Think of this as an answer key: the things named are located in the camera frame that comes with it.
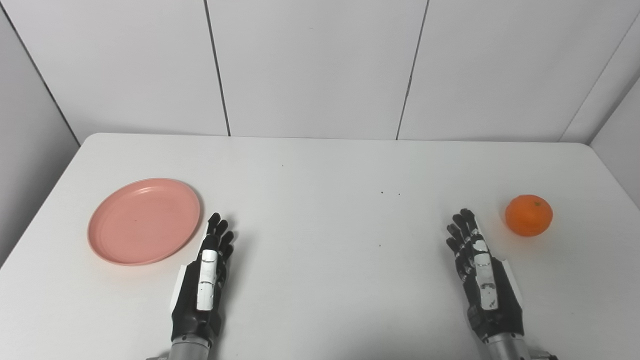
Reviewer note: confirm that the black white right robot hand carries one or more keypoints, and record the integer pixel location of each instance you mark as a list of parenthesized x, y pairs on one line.
[(485, 285)]

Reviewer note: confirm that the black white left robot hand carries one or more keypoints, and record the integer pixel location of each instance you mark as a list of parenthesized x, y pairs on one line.
[(205, 285)]

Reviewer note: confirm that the orange fruit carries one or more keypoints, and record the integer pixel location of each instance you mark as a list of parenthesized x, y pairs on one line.
[(528, 215)]

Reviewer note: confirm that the pink round plate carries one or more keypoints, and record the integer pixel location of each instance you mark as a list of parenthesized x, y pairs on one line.
[(144, 222)]

